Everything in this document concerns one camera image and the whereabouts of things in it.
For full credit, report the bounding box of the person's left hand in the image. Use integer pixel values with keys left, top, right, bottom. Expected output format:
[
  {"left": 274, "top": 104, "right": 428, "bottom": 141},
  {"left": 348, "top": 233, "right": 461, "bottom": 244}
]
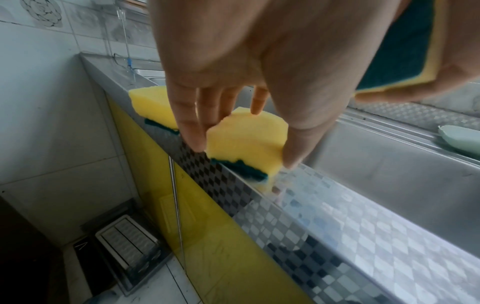
[{"left": 148, "top": 0, "right": 404, "bottom": 170}]

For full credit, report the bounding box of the person's right hand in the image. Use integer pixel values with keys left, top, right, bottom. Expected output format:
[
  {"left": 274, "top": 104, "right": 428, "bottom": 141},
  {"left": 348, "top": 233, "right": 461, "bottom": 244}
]
[{"left": 354, "top": 0, "right": 480, "bottom": 105}]

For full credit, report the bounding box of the yellow sponge with green pad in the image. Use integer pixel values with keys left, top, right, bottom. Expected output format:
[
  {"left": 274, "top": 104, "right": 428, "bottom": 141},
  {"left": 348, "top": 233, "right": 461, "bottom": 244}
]
[
  {"left": 128, "top": 86, "right": 182, "bottom": 132},
  {"left": 205, "top": 107, "right": 290, "bottom": 183},
  {"left": 354, "top": 0, "right": 448, "bottom": 96}
]

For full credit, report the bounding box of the pale green soap dish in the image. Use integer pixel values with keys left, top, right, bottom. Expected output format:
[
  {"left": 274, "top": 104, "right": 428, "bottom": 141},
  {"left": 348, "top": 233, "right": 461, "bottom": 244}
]
[{"left": 437, "top": 124, "right": 480, "bottom": 158}]

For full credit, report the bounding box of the small stainless steel sink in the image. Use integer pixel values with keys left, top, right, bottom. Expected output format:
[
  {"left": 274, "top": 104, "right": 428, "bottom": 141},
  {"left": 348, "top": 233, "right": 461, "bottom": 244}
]
[{"left": 129, "top": 60, "right": 168, "bottom": 88}]

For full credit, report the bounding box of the large stainless steel sink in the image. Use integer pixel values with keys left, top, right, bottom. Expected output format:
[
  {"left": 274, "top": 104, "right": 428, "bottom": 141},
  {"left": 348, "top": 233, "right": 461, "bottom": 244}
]
[{"left": 232, "top": 86, "right": 480, "bottom": 256}]

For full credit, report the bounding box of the clear tube with blue tip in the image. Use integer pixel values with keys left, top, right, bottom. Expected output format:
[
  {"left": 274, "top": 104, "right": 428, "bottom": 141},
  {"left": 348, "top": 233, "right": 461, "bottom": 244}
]
[{"left": 113, "top": 7, "right": 135, "bottom": 70}]

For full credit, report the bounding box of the yellow cabinet door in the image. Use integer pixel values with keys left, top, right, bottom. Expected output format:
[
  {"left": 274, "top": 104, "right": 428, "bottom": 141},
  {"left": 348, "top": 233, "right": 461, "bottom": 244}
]
[
  {"left": 106, "top": 95, "right": 182, "bottom": 259},
  {"left": 170, "top": 158, "right": 387, "bottom": 304}
]

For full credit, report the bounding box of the black and white floor appliance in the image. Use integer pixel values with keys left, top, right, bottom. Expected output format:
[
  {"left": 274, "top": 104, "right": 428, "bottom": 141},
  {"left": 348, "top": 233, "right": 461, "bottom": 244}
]
[{"left": 80, "top": 213, "right": 174, "bottom": 290}]

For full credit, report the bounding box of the dark brown door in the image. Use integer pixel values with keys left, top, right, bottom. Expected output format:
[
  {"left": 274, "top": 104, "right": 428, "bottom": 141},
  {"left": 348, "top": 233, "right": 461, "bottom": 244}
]
[{"left": 0, "top": 193, "right": 61, "bottom": 304}]

